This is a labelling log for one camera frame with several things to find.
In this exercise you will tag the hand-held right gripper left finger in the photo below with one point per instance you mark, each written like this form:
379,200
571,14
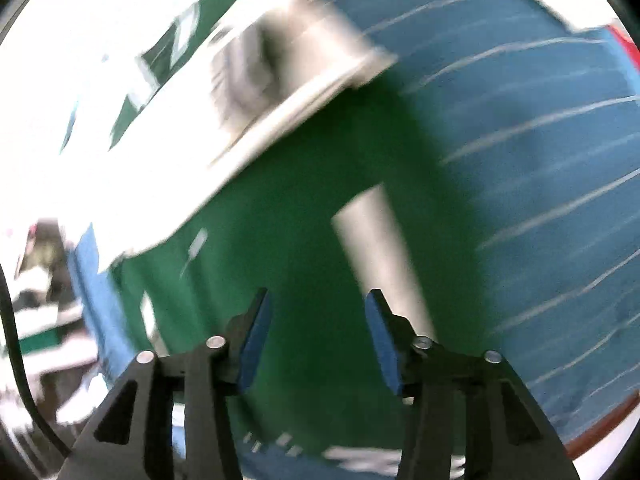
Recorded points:
255,345

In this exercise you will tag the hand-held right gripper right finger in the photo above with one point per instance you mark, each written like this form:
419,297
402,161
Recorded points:
385,340

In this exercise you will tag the green garment with white stripes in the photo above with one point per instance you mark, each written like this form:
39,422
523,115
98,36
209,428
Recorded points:
300,210

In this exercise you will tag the blue striped plaid bedsheet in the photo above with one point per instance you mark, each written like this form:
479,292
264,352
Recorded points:
525,185

